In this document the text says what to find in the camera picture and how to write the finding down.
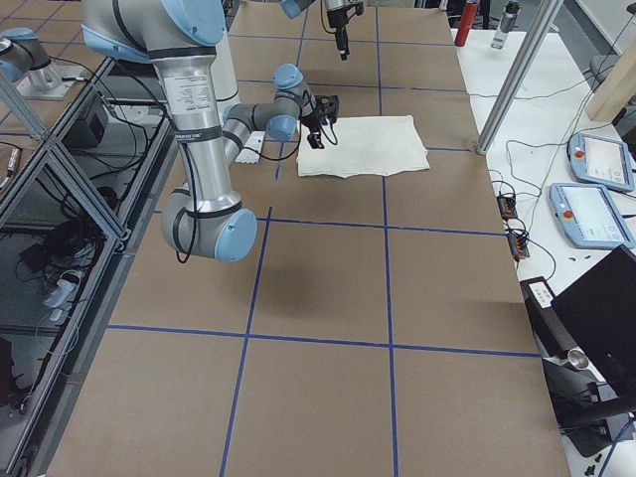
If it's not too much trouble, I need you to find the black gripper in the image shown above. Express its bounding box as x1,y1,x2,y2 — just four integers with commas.
300,109,325,149
324,0,363,61

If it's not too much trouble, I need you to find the cream long-sleeve Twinkle shirt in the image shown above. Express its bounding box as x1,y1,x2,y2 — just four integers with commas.
296,115,430,178

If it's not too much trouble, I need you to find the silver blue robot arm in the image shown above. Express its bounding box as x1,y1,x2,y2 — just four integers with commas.
82,1,329,262
279,0,366,61

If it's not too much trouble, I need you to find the red bottle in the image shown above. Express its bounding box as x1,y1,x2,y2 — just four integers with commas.
454,0,479,48

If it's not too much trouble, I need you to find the clear water bottle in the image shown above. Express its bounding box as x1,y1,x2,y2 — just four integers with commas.
490,0,520,50

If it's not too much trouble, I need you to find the orange black USB hub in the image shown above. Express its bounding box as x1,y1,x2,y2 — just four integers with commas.
496,194,518,221

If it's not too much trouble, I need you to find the near blue teach pendant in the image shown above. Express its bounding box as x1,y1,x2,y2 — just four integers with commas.
549,183,635,250

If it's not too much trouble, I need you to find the blue teach pendant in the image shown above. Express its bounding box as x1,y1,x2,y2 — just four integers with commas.
567,133,635,193
549,183,635,250

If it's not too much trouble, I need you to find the far blue teach pendant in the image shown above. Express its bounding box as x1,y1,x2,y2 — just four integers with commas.
567,133,635,193

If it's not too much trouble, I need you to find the black monitor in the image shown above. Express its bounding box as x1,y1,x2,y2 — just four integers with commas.
552,245,635,396

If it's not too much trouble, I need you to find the steel cup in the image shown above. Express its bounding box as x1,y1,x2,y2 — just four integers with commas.
565,349,589,372

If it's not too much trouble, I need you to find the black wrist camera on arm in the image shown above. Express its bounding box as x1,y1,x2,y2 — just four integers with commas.
315,94,340,125

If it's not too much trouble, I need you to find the aluminium frame post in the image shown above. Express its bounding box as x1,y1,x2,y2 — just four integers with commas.
476,0,563,156

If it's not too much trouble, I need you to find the aluminium frame rack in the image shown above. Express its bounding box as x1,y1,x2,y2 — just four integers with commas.
1,61,176,476

